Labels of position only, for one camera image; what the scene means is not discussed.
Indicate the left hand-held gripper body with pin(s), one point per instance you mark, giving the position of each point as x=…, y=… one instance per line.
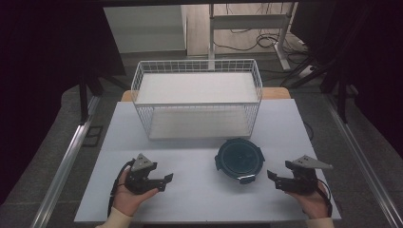
x=139, y=177

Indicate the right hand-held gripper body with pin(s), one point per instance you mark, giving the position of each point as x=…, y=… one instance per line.
x=302, y=177

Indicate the person's left hand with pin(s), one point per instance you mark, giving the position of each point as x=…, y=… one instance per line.
x=126, y=199

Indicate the person's right hand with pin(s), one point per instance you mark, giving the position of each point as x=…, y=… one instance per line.
x=313, y=204

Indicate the dark teal round lid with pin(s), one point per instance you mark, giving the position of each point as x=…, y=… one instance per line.
x=239, y=158

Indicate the wooden table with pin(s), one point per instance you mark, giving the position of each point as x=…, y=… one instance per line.
x=276, y=94

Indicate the black metal stand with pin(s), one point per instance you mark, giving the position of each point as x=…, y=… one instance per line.
x=341, y=101
x=84, y=98

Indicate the dark curtain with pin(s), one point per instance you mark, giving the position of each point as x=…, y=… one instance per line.
x=47, y=63
x=374, y=63

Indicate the white cabinet panel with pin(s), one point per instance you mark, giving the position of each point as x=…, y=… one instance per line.
x=142, y=28

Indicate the black square floor frame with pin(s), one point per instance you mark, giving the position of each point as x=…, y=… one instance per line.
x=92, y=136

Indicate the metal floor rail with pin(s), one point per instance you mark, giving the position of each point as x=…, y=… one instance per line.
x=63, y=171
x=364, y=158

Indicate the white desk frame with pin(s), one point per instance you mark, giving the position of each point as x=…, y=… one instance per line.
x=247, y=21

